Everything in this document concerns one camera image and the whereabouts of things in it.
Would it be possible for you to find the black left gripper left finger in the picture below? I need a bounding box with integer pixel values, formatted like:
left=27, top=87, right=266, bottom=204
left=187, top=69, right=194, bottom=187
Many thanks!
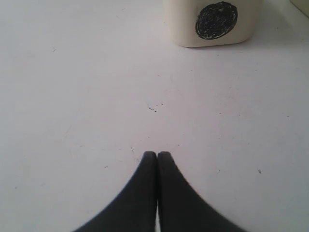
left=76, top=151, right=157, bottom=232

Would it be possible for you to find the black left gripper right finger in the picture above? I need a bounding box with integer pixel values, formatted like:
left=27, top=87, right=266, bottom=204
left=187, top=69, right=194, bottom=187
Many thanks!
left=157, top=151, right=244, bottom=232

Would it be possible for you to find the cream bin with circle mark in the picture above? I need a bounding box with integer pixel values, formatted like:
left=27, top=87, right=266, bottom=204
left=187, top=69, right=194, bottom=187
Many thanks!
left=163, top=0, right=261, bottom=48

